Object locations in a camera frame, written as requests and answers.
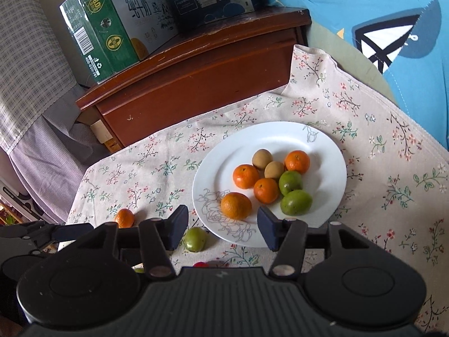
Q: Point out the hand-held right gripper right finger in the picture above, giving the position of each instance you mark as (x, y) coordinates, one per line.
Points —
(268, 229)

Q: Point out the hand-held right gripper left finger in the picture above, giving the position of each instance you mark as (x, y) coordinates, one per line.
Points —
(177, 226)

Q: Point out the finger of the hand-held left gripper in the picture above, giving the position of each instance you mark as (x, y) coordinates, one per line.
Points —
(72, 232)
(42, 248)

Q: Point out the orange tangerine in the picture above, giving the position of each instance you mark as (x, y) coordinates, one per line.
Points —
(246, 176)
(236, 205)
(266, 190)
(124, 217)
(297, 162)

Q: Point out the red cherry tomato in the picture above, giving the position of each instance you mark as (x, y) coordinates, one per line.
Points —
(200, 264)

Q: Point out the brown kiwi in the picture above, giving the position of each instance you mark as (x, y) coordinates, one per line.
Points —
(262, 158)
(274, 170)

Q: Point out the white plate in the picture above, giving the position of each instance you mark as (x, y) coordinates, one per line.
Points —
(326, 189)

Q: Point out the lilac checked cloth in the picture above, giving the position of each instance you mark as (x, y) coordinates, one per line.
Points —
(52, 168)

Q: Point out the small cardboard box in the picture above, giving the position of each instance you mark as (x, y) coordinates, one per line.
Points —
(101, 131)

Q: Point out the floral tablecloth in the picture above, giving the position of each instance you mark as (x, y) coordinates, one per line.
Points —
(386, 154)

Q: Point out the brown wooden nightstand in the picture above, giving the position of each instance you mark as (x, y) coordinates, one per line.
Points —
(196, 77)

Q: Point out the grey plaid cloth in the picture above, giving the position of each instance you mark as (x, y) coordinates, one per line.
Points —
(31, 59)

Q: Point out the olive green cloth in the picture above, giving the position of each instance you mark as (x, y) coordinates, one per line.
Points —
(336, 45)

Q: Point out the green carton box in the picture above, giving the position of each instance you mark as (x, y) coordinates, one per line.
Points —
(105, 35)

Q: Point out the blue shark plush pillow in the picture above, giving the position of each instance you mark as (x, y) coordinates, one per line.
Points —
(350, 3)

